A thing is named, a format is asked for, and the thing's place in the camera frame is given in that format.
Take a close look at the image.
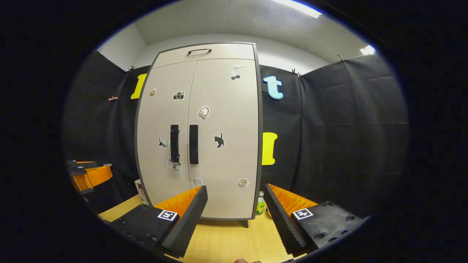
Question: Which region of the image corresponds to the beige cabinet drawer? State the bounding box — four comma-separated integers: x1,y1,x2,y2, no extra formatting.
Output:
152,43,255,69

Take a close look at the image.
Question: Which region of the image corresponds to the long ceiling light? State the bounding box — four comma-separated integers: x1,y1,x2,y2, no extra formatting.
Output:
271,0,322,19

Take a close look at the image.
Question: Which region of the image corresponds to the black backdrop cloth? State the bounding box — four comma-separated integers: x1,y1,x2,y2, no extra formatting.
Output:
64,49,408,220

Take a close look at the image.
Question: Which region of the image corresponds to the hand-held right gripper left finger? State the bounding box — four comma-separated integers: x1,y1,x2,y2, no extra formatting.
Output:
110,185,209,259

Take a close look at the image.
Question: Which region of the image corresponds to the white spine book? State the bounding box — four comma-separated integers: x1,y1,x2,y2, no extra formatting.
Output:
135,179,150,206

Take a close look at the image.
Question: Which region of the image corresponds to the beige double-door shoe cabinet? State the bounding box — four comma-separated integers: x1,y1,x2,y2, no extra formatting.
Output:
134,41,264,229

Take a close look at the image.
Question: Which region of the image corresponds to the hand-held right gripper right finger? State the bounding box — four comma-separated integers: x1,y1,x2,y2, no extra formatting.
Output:
264,183,370,256

